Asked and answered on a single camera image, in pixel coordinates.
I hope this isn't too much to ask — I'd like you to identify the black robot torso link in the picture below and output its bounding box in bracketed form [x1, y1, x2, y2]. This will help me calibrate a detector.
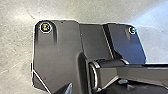
[87, 59, 168, 92]

